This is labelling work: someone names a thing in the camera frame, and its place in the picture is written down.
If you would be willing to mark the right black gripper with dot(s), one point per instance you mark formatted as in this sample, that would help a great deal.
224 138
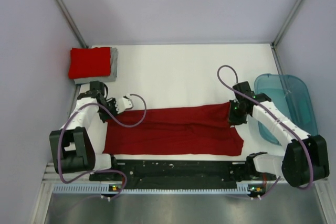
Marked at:
233 119

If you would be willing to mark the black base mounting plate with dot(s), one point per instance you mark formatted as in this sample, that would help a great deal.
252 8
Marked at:
171 174

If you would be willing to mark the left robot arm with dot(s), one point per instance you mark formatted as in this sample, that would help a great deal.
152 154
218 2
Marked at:
78 145

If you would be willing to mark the folded grey t-shirt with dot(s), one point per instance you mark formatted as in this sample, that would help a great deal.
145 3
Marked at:
111 78

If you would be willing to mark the translucent blue plastic bin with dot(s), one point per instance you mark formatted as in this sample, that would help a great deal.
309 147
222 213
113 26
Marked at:
290 95

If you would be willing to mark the grey slotted cable duct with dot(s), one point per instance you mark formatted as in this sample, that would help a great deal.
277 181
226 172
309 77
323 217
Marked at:
111 188

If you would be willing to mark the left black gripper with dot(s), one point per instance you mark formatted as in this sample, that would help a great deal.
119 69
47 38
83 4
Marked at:
113 103

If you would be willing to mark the right aluminium frame post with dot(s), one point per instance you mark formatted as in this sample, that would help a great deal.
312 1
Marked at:
287 23

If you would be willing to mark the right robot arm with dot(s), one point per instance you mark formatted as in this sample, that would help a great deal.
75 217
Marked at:
305 159

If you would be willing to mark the folded bright red t-shirt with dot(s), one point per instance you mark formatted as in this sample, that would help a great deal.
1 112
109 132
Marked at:
90 62

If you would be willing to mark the dark red t-shirt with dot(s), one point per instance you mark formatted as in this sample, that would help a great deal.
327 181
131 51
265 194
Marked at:
175 131

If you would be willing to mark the aluminium frame post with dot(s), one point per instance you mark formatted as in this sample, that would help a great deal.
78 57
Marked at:
71 23
287 23

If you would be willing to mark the left aluminium frame post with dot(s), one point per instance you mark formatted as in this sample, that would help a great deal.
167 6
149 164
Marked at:
71 23

